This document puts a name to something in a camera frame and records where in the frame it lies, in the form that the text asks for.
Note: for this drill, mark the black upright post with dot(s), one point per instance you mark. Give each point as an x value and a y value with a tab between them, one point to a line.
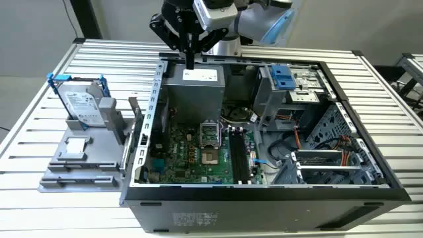
87	17

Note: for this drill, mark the hard disk in blue carrier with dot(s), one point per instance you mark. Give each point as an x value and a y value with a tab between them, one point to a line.
81	104

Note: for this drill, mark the grey power supply unit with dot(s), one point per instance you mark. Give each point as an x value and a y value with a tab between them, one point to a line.
196	99

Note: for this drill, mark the metal frame side table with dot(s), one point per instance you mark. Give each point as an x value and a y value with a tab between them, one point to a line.
413	67

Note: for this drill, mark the green motherboard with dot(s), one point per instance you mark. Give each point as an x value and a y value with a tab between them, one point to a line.
185	158

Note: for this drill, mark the graphics card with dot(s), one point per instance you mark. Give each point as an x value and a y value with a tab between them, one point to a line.
137	109

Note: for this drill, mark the blue drive latch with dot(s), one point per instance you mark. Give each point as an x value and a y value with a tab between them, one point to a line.
281	77

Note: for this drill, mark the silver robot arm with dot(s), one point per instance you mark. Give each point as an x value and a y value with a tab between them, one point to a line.
252	24

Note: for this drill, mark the black PC case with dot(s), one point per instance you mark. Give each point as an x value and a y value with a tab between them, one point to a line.
265	210

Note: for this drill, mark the grey parts rack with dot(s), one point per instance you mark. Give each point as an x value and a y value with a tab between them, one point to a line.
99	148

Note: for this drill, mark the black round fan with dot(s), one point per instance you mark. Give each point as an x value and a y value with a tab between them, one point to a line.
237	112

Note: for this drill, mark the grey disk bay cage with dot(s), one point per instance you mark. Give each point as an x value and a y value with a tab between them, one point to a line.
330	168

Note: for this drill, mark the black RAM slot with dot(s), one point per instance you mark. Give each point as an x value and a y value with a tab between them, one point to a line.
234	156
244	156

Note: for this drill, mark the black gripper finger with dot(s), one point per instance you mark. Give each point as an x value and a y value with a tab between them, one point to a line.
212	39
165	32

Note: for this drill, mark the CPU socket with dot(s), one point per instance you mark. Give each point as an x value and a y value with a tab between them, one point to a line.
210	157

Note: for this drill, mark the blue expansion slot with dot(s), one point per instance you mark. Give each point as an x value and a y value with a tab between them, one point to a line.
160	165

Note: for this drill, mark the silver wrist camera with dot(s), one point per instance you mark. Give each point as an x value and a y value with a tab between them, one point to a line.
218	13

